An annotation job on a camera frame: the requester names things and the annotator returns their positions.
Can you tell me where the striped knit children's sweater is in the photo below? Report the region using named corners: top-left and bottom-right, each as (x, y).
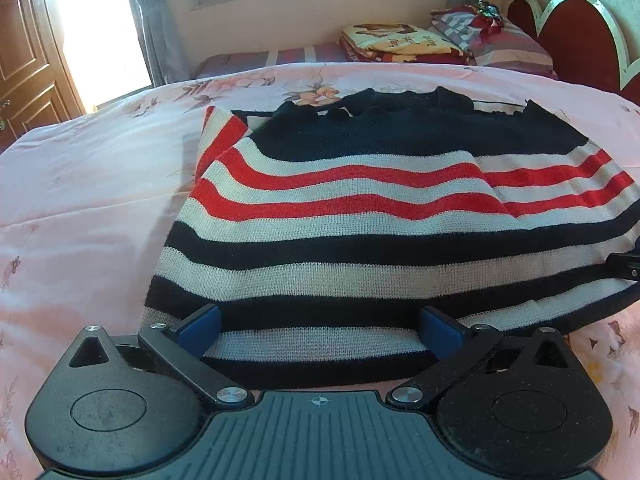
top-left (143, 88), bottom-right (639, 389)

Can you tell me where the pink floral quilt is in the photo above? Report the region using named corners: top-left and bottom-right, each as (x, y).
top-left (1, 63), bottom-right (639, 479)

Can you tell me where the red white headboard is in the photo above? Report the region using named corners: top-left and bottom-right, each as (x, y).
top-left (506, 0), bottom-right (639, 104)

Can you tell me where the striped red grey pillow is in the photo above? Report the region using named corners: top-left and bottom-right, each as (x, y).
top-left (431, 14), bottom-right (556, 79)

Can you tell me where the red ribbon ornament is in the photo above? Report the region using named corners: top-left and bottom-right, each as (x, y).
top-left (432, 0), bottom-right (507, 40)

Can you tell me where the striped grey purple bedsheet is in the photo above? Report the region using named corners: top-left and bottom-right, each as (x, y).
top-left (196, 42), bottom-right (348, 78)

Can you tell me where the brown wooden door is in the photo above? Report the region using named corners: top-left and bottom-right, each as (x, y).
top-left (0, 0), bottom-right (85, 150)

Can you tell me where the yellow red folded blanket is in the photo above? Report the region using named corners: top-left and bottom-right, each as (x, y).
top-left (340, 23), bottom-right (470, 65)

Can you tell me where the grey left curtain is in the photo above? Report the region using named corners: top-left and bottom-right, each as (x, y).
top-left (129, 0), bottom-right (190, 87)

